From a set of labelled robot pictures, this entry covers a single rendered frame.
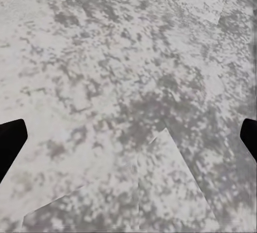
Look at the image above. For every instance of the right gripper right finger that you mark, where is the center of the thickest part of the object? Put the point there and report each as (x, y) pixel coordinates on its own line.
(248, 135)

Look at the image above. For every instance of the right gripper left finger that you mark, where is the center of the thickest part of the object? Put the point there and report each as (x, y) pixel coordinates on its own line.
(13, 136)

